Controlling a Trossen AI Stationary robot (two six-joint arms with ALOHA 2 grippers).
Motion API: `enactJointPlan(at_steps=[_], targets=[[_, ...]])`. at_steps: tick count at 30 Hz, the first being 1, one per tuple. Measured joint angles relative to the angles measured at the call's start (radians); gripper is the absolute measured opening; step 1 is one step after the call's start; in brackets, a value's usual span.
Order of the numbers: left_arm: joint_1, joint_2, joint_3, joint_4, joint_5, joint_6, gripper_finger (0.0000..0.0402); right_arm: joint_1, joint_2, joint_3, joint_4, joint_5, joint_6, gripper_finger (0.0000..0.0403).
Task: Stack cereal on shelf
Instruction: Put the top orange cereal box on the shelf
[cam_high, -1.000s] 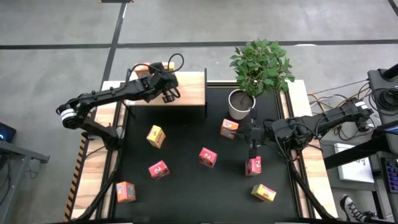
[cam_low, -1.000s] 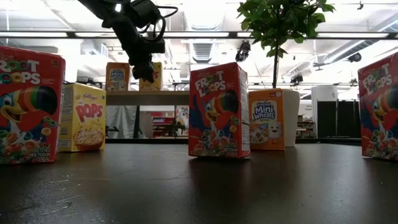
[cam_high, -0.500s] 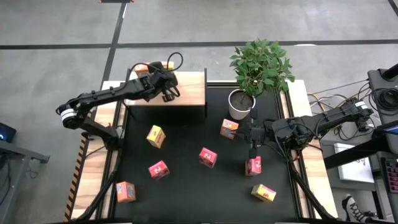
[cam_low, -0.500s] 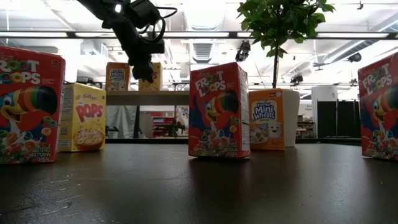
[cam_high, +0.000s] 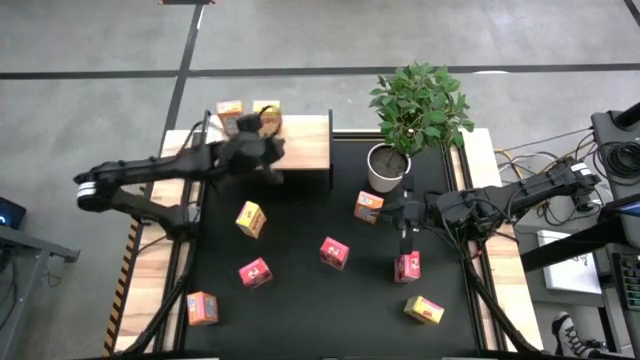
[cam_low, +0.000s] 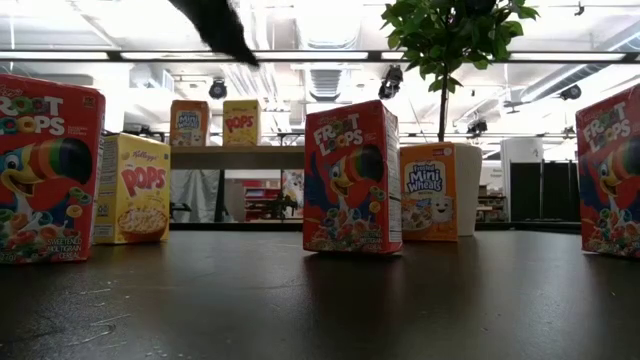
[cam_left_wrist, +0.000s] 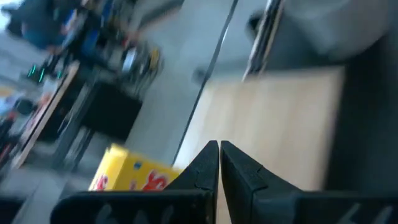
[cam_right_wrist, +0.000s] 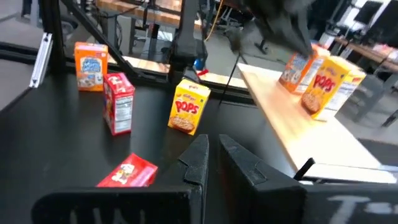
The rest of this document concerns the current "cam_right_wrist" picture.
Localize black aluminium frame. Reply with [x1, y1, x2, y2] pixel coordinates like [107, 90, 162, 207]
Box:
[0, 0, 256, 103]

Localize silver aluminium extrusion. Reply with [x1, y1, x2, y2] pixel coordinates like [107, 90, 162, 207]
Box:
[29, 32, 53, 89]

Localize wooden shelf with black frame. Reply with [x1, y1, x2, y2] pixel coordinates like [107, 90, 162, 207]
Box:
[219, 52, 398, 184]

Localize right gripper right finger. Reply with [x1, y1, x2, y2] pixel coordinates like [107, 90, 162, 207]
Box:
[219, 134, 398, 224]

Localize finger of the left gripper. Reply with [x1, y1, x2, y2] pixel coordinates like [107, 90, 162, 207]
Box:
[292, 18, 315, 58]

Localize red Froot Loops cereal box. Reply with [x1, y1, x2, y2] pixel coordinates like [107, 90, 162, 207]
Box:
[103, 72, 136, 137]
[96, 152, 159, 188]

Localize orange Mini Wheats cereal box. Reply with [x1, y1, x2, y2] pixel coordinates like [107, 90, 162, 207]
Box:
[278, 43, 331, 96]
[73, 42, 109, 93]

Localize yellow hanging cable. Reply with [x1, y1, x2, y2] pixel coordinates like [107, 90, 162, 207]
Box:
[203, 0, 225, 43]

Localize wooden background desk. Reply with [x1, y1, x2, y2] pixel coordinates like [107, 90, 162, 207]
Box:
[96, 0, 203, 30]

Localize black table mat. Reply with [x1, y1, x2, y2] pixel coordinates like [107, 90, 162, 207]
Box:
[0, 58, 296, 224]

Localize yellow Pops cereal box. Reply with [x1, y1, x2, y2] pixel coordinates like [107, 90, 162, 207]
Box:
[167, 78, 211, 136]
[300, 55, 368, 122]

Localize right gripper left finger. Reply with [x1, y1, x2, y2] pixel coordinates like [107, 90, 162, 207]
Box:
[30, 134, 210, 224]

